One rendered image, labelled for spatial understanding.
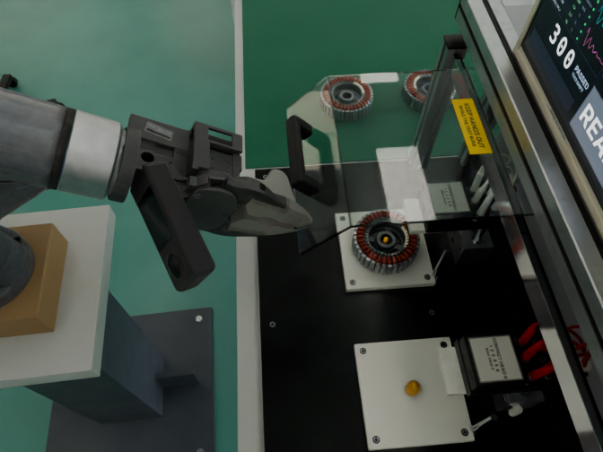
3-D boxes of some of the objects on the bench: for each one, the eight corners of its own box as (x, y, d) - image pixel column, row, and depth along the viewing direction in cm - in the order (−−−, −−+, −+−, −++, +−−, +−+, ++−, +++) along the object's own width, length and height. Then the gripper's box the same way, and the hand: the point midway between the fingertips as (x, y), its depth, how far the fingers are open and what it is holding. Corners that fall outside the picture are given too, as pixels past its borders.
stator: (353, 275, 80) (355, 265, 77) (349, 220, 86) (351, 208, 83) (420, 275, 80) (425, 265, 77) (412, 219, 86) (415, 207, 83)
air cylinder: (495, 411, 70) (510, 403, 65) (481, 360, 74) (493, 349, 69) (529, 408, 70) (546, 400, 65) (513, 358, 74) (528, 346, 69)
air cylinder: (454, 264, 82) (464, 248, 78) (444, 227, 86) (452, 211, 82) (483, 262, 83) (494, 247, 78) (472, 225, 87) (481, 208, 82)
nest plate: (368, 450, 67) (369, 449, 66) (353, 346, 75) (353, 343, 74) (473, 441, 68) (476, 440, 66) (447, 339, 75) (450, 336, 74)
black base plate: (269, 568, 62) (268, 569, 60) (255, 176, 95) (254, 169, 93) (621, 534, 64) (631, 534, 62) (485, 161, 97) (489, 154, 95)
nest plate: (345, 292, 80) (346, 289, 79) (336, 217, 88) (336, 213, 86) (434, 285, 80) (436, 282, 79) (415, 212, 88) (417, 208, 87)
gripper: (135, 92, 44) (326, 155, 54) (113, 151, 51) (287, 197, 61) (124, 164, 40) (335, 219, 50) (101, 218, 46) (292, 256, 56)
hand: (301, 225), depth 53 cm, fingers closed
